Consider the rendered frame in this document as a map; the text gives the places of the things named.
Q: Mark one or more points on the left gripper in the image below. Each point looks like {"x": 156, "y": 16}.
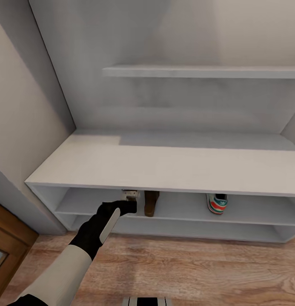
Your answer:
{"x": 130, "y": 206}

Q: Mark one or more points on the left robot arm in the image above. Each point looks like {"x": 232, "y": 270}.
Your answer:
{"x": 58, "y": 284}

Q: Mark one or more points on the gym shoe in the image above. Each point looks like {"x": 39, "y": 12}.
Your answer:
{"x": 217, "y": 202}

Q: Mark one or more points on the door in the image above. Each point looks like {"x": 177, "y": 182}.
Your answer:
{"x": 16, "y": 240}

